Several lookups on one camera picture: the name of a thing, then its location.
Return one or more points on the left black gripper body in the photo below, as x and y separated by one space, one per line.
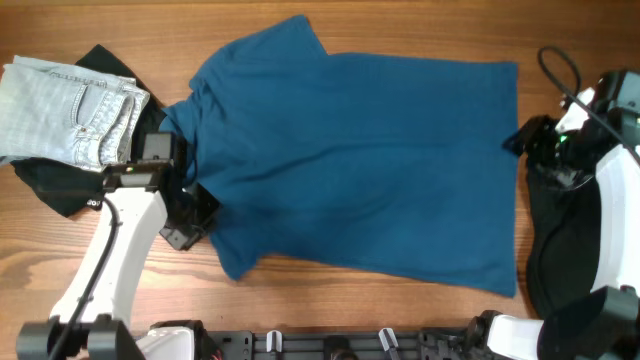
194 220

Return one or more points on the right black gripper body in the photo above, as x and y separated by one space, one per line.
562 159

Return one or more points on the blue t-shirt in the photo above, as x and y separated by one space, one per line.
381 163

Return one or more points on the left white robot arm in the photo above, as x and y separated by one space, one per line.
138 201

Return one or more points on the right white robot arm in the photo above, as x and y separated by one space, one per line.
605 323

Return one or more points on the black garment right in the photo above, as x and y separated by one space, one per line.
562 265

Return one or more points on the black folded garment left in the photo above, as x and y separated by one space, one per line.
66 189

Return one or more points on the light blue folded jeans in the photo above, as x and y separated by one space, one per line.
68 114

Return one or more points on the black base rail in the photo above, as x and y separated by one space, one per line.
340 345

